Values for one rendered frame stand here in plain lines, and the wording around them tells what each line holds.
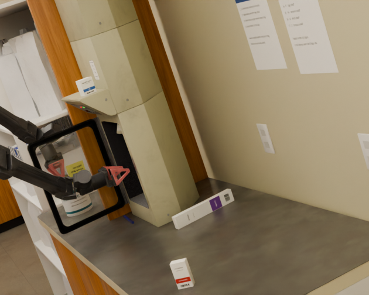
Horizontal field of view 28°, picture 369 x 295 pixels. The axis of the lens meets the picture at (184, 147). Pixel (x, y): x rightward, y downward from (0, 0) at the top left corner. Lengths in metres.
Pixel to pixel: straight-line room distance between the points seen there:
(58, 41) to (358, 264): 1.62
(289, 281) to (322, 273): 0.09
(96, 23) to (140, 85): 0.29
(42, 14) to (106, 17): 0.41
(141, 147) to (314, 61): 0.85
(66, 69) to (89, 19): 0.41
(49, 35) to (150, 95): 0.51
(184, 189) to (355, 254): 1.04
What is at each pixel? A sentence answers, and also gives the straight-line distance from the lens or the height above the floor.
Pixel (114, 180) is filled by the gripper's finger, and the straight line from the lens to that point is 2.85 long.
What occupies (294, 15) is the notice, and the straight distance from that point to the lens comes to 2.26.
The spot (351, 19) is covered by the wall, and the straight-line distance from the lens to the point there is 2.04.
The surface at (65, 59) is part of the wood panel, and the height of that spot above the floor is 1.65.
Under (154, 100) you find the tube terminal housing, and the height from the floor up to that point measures 1.39.
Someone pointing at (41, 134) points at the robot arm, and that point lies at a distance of 3.06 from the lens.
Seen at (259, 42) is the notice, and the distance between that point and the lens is 2.50.
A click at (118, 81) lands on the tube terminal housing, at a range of 2.76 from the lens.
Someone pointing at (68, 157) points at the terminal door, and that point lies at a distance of 3.02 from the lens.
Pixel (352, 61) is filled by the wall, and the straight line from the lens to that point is 2.09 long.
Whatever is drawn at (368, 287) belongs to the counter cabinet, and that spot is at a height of 0.87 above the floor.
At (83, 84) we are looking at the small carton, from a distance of 2.78.
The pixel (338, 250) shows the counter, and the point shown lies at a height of 0.94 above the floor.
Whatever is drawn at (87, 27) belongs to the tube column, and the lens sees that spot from 2.74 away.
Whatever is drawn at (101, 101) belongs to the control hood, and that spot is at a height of 1.47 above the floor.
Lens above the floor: 1.77
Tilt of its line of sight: 12 degrees down
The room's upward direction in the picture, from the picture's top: 19 degrees counter-clockwise
